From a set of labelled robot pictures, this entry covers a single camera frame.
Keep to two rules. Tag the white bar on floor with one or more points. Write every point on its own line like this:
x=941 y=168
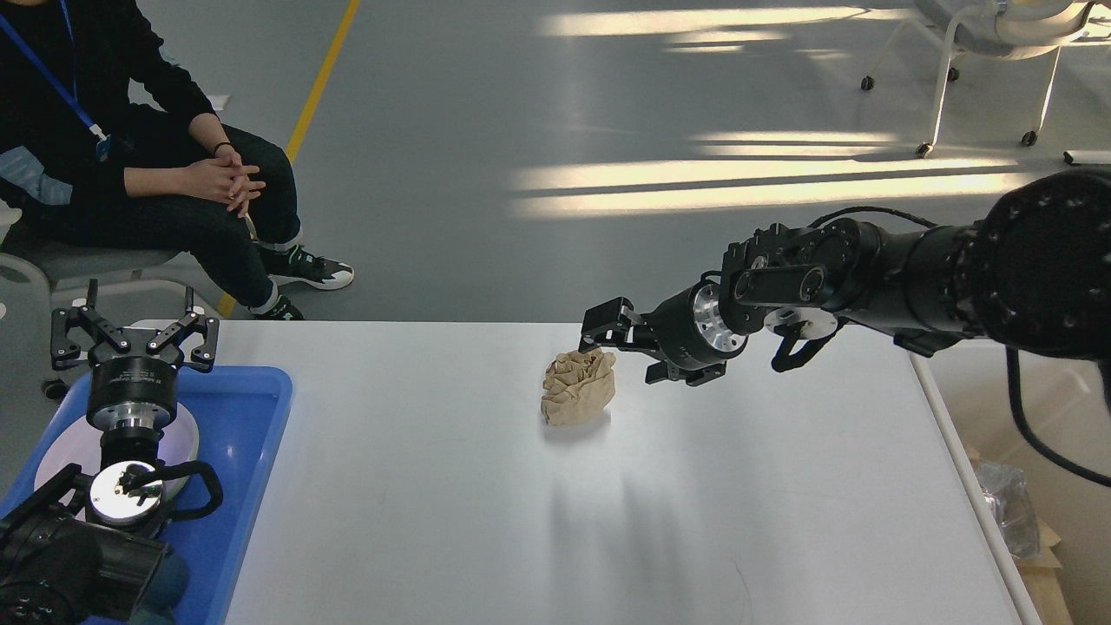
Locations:
x=1087 y=157

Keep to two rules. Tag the seated person at left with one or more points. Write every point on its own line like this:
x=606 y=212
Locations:
x=98 y=123

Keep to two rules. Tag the white plastic bin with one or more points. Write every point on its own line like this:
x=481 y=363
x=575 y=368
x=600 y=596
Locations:
x=1064 y=404

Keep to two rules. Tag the blue plastic tray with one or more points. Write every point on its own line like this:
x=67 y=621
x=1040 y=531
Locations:
x=241 y=412

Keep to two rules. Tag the pink plastic plate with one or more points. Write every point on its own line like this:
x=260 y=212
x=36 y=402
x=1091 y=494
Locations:
x=80 y=444

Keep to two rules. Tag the aluminium foil tray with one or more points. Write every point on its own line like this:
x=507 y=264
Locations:
x=1005 y=490

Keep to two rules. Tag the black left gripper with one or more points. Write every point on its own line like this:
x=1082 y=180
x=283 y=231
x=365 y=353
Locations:
x=132 y=386

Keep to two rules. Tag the person's clasped hands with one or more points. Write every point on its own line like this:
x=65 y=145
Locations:
x=224 y=179

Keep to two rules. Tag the dark teal mug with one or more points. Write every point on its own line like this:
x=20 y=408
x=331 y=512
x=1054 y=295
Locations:
x=164 y=592

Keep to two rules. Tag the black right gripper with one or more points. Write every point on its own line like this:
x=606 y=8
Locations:
x=686 y=329

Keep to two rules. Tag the brown paper ball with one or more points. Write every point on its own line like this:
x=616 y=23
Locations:
x=578 y=387

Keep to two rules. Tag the brown paper bag front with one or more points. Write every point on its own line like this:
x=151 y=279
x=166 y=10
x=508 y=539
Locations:
x=1041 y=575

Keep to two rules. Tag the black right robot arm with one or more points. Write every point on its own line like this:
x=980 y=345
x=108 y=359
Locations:
x=1032 y=276

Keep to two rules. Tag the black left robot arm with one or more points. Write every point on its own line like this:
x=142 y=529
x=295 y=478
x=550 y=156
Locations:
x=87 y=545

